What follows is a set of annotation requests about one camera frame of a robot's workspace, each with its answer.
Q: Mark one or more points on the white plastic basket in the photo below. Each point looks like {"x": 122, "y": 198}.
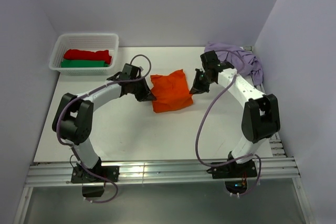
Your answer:
{"x": 89, "y": 42}

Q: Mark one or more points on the aluminium rail frame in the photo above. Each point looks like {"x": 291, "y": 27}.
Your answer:
{"x": 159, "y": 149}

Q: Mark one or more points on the orange t shirt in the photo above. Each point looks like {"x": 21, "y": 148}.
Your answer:
{"x": 171, "y": 92}

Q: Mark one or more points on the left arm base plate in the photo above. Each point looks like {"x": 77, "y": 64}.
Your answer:
{"x": 80, "y": 176}

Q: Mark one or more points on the lilac t shirt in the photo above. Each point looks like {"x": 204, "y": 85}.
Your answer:
{"x": 242, "y": 60}

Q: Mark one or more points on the red rolled t shirt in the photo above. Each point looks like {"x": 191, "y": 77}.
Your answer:
{"x": 101, "y": 55}

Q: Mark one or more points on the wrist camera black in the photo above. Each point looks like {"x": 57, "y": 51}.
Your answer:
{"x": 210, "y": 61}
{"x": 129, "y": 72}

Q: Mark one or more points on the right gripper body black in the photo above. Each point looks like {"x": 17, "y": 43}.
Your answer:
{"x": 206, "y": 82}

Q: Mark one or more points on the green rolled t shirt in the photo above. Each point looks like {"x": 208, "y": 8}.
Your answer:
{"x": 83, "y": 64}

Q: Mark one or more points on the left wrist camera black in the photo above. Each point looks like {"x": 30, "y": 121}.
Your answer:
{"x": 129, "y": 72}

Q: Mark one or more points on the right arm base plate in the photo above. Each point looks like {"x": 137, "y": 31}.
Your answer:
{"x": 234, "y": 170}

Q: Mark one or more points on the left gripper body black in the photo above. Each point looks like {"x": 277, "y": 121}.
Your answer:
{"x": 139, "y": 88}

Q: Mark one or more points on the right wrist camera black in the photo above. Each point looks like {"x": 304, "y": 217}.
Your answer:
{"x": 210, "y": 61}

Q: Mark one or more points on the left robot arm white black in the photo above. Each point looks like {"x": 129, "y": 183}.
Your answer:
{"x": 73, "y": 120}

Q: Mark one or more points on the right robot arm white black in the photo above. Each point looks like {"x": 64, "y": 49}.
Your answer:
{"x": 260, "y": 119}

